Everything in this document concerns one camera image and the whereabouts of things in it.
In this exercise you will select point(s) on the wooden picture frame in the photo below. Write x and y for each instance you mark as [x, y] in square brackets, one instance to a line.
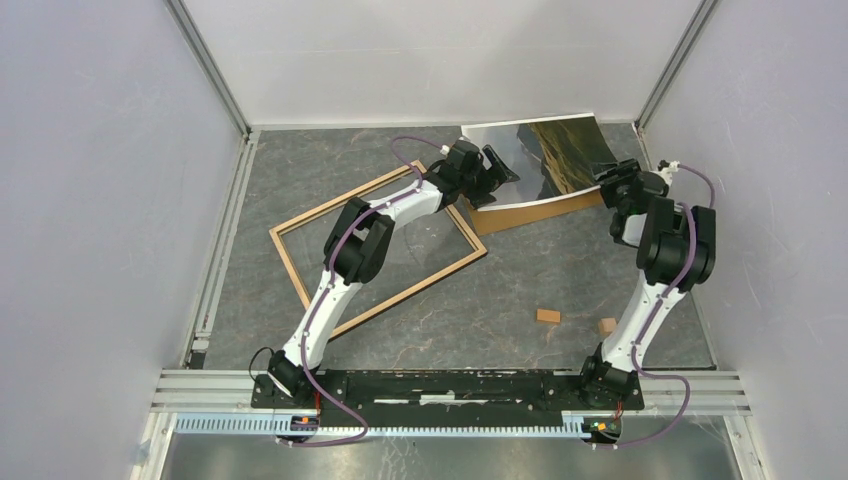
[349, 322]

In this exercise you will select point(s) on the landscape photo print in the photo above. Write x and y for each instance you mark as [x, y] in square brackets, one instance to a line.
[554, 157]

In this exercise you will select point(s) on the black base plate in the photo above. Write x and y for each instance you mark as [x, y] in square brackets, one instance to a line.
[450, 398]

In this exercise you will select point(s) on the aluminium rail frame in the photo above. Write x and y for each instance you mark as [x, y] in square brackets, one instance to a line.
[482, 316]

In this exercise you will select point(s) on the brown cardboard backing board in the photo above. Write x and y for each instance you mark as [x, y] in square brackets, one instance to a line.
[492, 221]

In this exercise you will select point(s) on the flat wooden block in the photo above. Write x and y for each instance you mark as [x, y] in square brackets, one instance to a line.
[548, 316]

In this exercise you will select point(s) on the small wooden cube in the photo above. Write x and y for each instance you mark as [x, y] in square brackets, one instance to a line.
[607, 326]

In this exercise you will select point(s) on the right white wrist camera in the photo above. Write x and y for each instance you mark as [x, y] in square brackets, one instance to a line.
[666, 170]

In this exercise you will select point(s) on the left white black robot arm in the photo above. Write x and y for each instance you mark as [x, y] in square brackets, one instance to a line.
[356, 248]

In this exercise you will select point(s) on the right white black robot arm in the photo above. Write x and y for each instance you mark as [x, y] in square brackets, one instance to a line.
[676, 250]

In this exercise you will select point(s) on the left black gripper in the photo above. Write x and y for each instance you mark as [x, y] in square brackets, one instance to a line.
[497, 175]

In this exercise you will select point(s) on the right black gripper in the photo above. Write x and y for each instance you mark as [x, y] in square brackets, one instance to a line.
[626, 171]

